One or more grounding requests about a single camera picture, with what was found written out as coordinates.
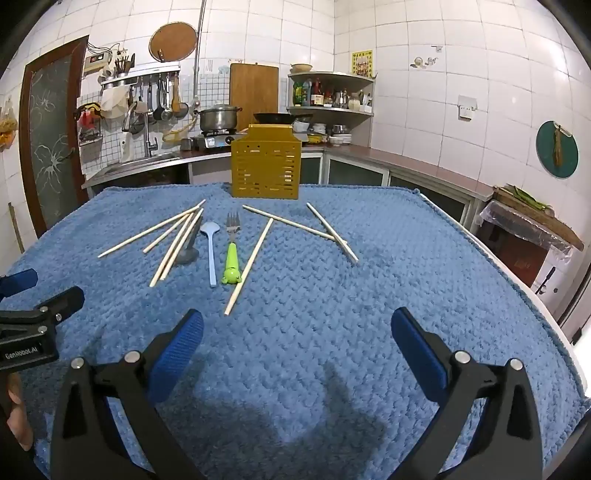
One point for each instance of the wooden cutting board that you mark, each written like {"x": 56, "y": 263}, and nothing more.
{"x": 254, "y": 92}

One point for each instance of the grey metal spoon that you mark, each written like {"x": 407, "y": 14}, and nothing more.
{"x": 188, "y": 256}

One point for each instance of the clear plastic sheet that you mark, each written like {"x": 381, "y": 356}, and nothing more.
{"x": 521, "y": 226}

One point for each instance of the white electrical box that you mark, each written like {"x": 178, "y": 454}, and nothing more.
{"x": 98, "y": 62}

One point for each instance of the yellow wall poster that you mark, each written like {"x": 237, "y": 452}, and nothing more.
{"x": 362, "y": 63}

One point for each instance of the dark sauce bottle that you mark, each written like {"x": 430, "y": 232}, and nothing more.
{"x": 308, "y": 94}

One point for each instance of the steel gas stove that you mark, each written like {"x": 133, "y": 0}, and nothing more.
{"x": 217, "y": 141}

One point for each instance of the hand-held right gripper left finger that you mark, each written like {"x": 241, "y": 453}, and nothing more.
{"x": 178, "y": 355}

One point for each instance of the white wall socket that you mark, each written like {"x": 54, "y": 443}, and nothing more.
{"x": 467, "y": 107}

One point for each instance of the corner wall shelf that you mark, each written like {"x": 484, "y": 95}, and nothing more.
{"x": 330, "y": 110}

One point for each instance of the hanging plastic bag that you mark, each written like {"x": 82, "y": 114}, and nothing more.
{"x": 8, "y": 124}

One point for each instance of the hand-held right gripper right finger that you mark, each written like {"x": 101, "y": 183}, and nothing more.
{"x": 418, "y": 355}

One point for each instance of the green bottle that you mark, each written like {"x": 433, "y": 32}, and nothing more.
{"x": 298, "y": 94}

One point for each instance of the blue knitted towel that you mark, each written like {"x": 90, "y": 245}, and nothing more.
{"x": 323, "y": 300}

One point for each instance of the brown glass-panel door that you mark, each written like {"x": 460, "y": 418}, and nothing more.
{"x": 51, "y": 138}

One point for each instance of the yellow perforated utensil holder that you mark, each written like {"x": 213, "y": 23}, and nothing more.
{"x": 265, "y": 166}

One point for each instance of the steel hanging utensil rack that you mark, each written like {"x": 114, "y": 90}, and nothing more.
{"x": 138, "y": 76}

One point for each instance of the light blue plastic spoon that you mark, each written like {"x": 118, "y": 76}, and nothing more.
{"x": 211, "y": 258}

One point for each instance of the steel faucet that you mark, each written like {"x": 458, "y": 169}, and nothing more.
{"x": 147, "y": 134}

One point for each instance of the metal wall pipe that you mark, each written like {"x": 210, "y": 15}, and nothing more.
{"x": 198, "y": 46}

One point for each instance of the steel sink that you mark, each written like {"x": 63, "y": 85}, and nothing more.
{"x": 147, "y": 162}

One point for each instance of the small steel kettle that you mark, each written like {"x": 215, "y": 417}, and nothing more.
{"x": 340, "y": 99}

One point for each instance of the red label sauce bottle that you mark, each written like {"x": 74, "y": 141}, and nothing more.
{"x": 317, "y": 94}

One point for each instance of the decorative wall hooks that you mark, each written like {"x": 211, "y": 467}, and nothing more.
{"x": 420, "y": 62}

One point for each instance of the beige ceramic bowl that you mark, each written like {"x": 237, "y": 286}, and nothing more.
{"x": 301, "y": 68}

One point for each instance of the green round board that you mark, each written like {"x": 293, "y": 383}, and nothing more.
{"x": 547, "y": 147}

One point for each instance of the stack of bowls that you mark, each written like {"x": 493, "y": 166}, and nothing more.
{"x": 332, "y": 137}

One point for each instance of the white hanging cloth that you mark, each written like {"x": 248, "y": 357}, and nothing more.
{"x": 114, "y": 101}

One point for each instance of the white jar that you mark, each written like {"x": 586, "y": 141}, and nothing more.
{"x": 354, "y": 101}

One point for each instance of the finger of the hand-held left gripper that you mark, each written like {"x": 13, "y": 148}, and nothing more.
{"x": 18, "y": 281}
{"x": 64, "y": 300}

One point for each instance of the wooden board with vegetables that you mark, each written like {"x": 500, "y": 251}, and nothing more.
{"x": 540, "y": 217}

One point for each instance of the black wok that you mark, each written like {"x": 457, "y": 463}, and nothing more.
{"x": 272, "y": 118}

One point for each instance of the person's left hand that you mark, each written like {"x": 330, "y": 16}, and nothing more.
{"x": 19, "y": 415}

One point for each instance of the row of hanging ladles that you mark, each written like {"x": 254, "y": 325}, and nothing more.
{"x": 159, "y": 104}

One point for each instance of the round wooden lid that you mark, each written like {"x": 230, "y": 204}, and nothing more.
{"x": 173, "y": 40}

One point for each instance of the steel pot with lid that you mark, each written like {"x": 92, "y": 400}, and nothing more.
{"x": 217, "y": 119}

